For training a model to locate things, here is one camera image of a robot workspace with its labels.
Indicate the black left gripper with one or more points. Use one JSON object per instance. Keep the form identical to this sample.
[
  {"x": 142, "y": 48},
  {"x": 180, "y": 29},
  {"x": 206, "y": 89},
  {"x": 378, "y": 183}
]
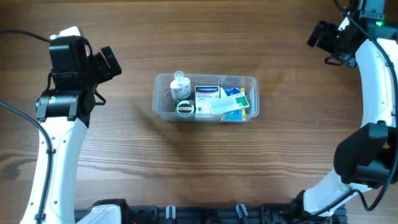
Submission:
[{"x": 109, "y": 61}]

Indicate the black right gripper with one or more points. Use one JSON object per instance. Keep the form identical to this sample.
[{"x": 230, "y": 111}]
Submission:
[{"x": 319, "y": 34}]

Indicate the white dropper bottle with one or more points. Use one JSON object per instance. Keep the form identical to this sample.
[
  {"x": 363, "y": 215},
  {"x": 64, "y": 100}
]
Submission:
[{"x": 180, "y": 87}]

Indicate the white Hansaplast plaster box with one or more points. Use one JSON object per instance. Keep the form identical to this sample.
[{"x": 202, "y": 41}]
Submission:
[{"x": 203, "y": 96}]

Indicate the white green medicine box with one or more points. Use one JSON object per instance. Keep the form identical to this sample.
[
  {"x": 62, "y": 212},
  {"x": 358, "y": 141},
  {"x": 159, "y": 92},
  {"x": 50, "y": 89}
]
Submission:
[{"x": 229, "y": 103}]

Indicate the blue yellow VapoDrops packet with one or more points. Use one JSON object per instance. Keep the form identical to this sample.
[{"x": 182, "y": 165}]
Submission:
[{"x": 237, "y": 115}]

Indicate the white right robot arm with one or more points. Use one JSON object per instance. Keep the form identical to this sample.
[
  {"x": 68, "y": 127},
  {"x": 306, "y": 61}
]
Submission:
[{"x": 367, "y": 159}]

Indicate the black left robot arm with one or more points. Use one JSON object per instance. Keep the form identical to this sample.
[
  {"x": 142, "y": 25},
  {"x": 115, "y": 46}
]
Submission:
[{"x": 63, "y": 113}]

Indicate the clear plastic container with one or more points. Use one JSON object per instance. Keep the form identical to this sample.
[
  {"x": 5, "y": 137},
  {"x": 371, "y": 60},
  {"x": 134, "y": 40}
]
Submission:
[{"x": 164, "y": 105}]

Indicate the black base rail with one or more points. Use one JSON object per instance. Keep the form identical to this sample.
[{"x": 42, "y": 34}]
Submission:
[{"x": 263, "y": 214}]

